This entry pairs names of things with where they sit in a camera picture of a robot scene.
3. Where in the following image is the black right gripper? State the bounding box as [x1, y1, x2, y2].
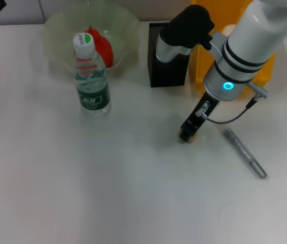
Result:
[179, 91, 221, 143]

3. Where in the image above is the small beige eraser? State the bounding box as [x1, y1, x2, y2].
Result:
[178, 129, 199, 144]

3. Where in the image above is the clear green-label water bottle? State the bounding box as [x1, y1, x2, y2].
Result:
[72, 33, 112, 117]

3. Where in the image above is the white paper ball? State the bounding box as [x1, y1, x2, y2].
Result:
[221, 24, 236, 37]

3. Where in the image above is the red-orange toy orange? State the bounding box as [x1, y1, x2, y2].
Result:
[83, 25, 114, 69]

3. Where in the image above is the grey marker pen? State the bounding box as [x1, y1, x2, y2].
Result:
[221, 128, 268, 179]

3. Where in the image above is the black mesh pen holder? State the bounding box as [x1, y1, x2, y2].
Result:
[147, 21, 192, 88]

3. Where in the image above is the pale green glass fruit plate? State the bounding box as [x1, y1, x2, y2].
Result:
[41, 1, 141, 78]

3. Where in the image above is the yellow plastic bin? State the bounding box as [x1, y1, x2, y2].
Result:
[189, 0, 276, 97]

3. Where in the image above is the grey right arm cable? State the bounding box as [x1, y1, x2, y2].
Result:
[195, 80, 269, 126]

